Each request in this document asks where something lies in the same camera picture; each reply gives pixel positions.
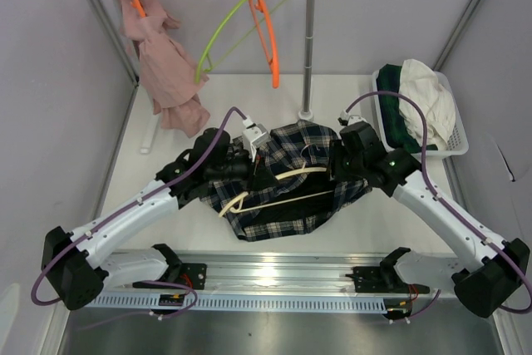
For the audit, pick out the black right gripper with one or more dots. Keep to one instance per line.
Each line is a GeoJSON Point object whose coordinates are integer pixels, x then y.
{"type": "Point", "coordinates": [337, 150]}

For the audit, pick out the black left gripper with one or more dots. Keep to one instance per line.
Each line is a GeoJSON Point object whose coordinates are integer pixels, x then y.
{"type": "Point", "coordinates": [243, 152]}

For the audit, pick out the cream plastic hanger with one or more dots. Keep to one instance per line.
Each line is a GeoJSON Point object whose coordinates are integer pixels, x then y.
{"type": "Point", "coordinates": [291, 174]}

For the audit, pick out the plaid green white skirt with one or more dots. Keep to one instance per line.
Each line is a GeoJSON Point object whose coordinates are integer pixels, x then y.
{"type": "Point", "coordinates": [294, 205]}

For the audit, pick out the pink pleated skirt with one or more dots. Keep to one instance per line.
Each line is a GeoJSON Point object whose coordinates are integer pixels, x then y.
{"type": "Point", "coordinates": [167, 70]}

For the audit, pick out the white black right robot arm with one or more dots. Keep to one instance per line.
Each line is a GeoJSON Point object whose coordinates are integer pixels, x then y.
{"type": "Point", "coordinates": [449, 222]}

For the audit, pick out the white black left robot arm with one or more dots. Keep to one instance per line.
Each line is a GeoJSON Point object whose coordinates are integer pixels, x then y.
{"type": "Point", "coordinates": [124, 222]}

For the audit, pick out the orange plastic hanger on rack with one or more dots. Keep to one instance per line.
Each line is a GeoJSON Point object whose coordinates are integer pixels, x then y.
{"type": "Point", "coordinates": [269, 46]}

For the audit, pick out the green plastic hanger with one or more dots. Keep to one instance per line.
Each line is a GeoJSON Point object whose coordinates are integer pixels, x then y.
{"type": "Point", "coordinates": [205, 64]}

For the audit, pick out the dark green cloth in basket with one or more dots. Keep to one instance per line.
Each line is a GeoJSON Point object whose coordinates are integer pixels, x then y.
{"type": "Point", "coordinates": [397, 136]}

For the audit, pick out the white cloth in basket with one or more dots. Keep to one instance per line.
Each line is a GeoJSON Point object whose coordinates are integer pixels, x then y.
{"type": "Point", "coordinates": [420, 84]}

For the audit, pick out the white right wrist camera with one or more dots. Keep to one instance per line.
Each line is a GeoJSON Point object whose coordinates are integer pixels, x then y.
{"type": "Point", "coordinates": [346, 119]}

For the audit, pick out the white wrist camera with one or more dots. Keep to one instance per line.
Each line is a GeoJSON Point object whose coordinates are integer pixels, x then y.
{"type": "Point", "coordinates": [253, 136]}
{"type": "Point", "coordinates": [346, 119]}

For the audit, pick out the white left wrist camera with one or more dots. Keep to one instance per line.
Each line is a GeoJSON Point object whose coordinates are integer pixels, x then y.
{"type": "Point", "coordinates": [253, 136]}

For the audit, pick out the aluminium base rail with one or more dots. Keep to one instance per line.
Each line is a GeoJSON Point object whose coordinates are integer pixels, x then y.
{"type": "Point", "coordinates": [366, 274]}

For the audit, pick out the white slotted cable duct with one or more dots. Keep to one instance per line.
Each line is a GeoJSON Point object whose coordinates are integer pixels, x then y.
{"type": "Point", "coordinates": [241, 302]}

